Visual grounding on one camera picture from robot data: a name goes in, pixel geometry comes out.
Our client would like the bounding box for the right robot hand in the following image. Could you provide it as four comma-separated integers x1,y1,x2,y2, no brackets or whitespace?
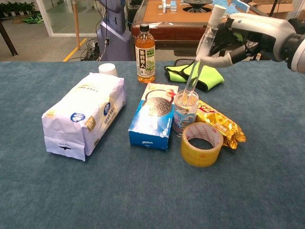
199,12,296,70

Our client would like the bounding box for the clear bottle with white cap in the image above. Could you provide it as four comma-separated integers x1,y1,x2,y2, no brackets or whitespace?
183,4,227,102

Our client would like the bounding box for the cardboard box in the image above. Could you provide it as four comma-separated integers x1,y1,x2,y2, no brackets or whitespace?
247,0,296,21

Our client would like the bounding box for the black bag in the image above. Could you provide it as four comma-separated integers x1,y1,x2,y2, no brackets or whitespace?
288,18,305,36

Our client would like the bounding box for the black mahjong table dial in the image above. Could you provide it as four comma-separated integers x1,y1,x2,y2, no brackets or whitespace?
183,0,214,12

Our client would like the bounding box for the brown mahjong table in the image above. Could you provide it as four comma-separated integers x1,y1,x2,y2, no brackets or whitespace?
131,0,270,62

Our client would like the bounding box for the neon green cloth, black trim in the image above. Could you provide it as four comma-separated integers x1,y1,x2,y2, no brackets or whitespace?
163,58,225,92

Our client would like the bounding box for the yellow foil snack packet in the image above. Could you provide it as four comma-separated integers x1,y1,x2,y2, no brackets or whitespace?
195,99,247,150

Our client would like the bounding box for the glass jar with cartoon label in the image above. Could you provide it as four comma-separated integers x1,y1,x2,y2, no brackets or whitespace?
173,90,200,139

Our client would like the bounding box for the amber tea bottle, black cap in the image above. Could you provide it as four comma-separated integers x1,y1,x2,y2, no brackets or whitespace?
134,23,156,84

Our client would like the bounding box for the blue Oreo cookie box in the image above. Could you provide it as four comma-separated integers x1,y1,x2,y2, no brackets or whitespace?
128,82,179,151

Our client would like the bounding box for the yellowish packing tape roll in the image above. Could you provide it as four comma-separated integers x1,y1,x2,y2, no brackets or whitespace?
180,122,224,167

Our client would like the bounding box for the white paper cup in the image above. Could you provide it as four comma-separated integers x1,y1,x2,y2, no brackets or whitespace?
98,62,119,77

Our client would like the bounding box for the wooden pole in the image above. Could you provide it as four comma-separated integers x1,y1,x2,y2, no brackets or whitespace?
72,0,81,51

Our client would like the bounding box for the blue felt table cover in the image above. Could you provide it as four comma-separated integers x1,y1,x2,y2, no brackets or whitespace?
0,61,305,229

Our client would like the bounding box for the white tissue paper pack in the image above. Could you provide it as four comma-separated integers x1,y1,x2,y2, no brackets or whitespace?
41,72,127,162

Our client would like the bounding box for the white framed glass partition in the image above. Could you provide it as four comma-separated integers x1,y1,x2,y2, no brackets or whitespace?
35,0,99,38

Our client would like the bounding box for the green fabric on floor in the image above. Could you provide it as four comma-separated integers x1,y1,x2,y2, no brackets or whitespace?
22,13,45,24

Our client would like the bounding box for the row of green plants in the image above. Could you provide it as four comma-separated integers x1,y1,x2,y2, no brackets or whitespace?
0,1,36,17

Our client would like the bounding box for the dark wooden table leg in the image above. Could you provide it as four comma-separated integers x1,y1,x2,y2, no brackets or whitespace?
0,20,19,57

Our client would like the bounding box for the bluish robot pedestal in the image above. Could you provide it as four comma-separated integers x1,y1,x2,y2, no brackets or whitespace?
96,0,132,62

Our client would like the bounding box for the bundle of floor cables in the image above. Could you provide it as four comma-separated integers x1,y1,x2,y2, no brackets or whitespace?
80,37,101,62

